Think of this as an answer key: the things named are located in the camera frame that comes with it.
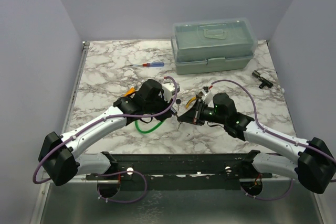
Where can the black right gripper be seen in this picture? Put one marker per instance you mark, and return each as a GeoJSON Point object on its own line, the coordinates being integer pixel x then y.
{"type": "Point", "coordinates": [194, 115]}

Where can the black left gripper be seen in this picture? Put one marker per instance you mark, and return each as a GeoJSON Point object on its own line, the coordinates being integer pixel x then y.
{"type": "Point", "coordinates": [165, 115]}

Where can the black head silver key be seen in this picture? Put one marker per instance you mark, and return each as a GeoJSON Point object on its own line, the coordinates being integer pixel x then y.
{"type": "Point", "coordinates": [178, 103]}

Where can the green cable lock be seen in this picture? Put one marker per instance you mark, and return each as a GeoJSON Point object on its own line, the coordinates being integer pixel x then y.
{"type": "Point", "coordinates": [149, 130]}

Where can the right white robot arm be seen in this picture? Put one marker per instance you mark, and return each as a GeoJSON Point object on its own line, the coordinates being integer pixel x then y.
{"type": "Point", "coordinates": [309, 162]}

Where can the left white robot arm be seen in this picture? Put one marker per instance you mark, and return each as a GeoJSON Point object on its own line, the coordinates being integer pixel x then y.
{"type": "Point", "coordinates": [62, 156]}

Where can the yellow black needle-nose pliers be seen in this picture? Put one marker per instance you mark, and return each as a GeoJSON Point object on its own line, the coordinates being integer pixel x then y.
{"type": "Point", "coordinates": [193, 99]}

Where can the orange utility knife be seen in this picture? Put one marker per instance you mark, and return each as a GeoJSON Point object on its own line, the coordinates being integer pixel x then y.
{"type": "Point", "coordinates": [130, 91]}

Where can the red blue screwdriver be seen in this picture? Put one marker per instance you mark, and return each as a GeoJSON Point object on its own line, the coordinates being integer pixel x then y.
{"type": "Point", "coordinates": [149, 64]}

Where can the green translucent tool box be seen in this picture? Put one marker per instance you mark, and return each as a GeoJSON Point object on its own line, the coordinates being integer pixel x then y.
{"type": "Point", "coordinates": [213, 45]}

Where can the black cylinder lock part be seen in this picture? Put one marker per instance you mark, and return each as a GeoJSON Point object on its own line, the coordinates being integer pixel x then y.
{"type": "Point", "coordinates": [264, 82]}

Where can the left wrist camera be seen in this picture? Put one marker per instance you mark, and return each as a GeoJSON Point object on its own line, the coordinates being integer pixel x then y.
{"type": "Point", "coordinates": [169, 90]}

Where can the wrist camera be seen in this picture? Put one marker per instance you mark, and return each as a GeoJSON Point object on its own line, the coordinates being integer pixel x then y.
{"type": "Point", "coordinates": [169, 90]}
{"type": "Point", "coordinates": [206, 94]}

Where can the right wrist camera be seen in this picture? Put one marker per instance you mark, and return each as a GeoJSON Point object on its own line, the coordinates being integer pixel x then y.
{"type": "Point", "coordinates": [206, 94]}

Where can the black metal base rail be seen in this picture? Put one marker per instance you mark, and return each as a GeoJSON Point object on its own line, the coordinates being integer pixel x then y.
{"type": "Point", "coordinates": [178, 171]}

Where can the aluminium side rail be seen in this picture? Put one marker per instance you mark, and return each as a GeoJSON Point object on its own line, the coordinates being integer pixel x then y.
{"type": "Point", "coordinates": [73, 96]}

